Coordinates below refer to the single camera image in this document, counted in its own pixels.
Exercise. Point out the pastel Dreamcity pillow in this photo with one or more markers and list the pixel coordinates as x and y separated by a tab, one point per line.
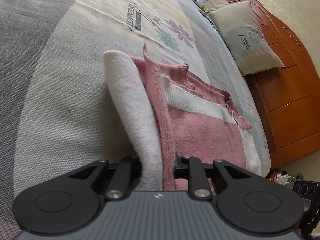
244	38

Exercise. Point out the wooden headboard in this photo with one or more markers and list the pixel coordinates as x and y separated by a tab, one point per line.
287	99

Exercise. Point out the white power adapter on floor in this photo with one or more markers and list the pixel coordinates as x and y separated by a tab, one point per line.
282	178

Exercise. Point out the pink and white knit sweater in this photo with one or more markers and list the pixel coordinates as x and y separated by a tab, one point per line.
167	111

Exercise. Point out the black device on floor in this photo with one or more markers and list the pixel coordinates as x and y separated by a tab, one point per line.
309	193

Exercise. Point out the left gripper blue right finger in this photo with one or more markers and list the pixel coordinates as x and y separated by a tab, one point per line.
191	169

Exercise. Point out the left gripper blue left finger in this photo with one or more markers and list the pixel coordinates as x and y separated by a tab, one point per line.
127	171

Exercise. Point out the pastel patchwork bed sheet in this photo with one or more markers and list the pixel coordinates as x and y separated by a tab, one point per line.
56	111

